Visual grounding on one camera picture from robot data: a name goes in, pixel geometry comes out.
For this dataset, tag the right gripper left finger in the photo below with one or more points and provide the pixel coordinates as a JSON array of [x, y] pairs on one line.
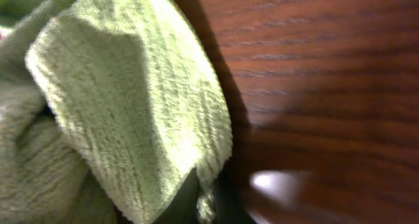
[[182, 209]]

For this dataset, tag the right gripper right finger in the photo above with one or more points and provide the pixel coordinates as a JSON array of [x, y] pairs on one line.
[[228, 208]]

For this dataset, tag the light green microfibre cloth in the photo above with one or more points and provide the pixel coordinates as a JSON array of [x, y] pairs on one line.
[[106, 106]]

